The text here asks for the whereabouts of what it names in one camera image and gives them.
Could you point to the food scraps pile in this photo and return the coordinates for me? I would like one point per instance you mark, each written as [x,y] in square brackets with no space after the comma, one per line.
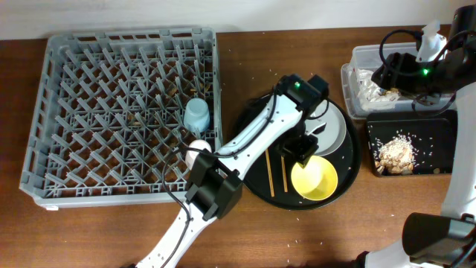
[396,157]

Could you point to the wooden chopstick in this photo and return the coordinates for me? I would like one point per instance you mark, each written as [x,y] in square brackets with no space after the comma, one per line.
[284,174]
[269,171]

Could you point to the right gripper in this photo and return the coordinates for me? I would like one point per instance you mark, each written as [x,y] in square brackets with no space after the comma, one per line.
[387,80]

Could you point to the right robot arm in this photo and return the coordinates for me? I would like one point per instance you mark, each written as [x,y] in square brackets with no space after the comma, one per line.
[446,239]

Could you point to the clear plastic bin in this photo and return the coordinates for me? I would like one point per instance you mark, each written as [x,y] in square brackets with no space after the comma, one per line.
[356,78]

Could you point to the grey dishwasher rack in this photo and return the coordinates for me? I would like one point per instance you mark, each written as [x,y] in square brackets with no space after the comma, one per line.
[108,119]

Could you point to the grey round plate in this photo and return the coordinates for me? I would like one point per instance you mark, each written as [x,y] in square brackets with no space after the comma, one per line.
[330,129]

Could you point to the pink plastic cup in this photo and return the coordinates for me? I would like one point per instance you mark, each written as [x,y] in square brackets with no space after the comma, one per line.
[194,148]

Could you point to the black rectangular tray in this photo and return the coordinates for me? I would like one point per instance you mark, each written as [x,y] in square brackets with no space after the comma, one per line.
[434,138]

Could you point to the yellow bowl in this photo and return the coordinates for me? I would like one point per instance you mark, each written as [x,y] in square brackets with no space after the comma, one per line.
[316,181]

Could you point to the white napkin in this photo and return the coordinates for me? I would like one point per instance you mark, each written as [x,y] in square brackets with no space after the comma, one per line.
[370,91]

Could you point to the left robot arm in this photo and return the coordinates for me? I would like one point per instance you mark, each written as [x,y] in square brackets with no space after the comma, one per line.
[216,179]

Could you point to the blue plastic cup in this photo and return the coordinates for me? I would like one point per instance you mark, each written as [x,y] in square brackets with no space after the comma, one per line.
[196,115]

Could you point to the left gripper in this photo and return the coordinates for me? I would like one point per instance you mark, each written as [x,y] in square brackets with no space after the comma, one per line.
[303,152]

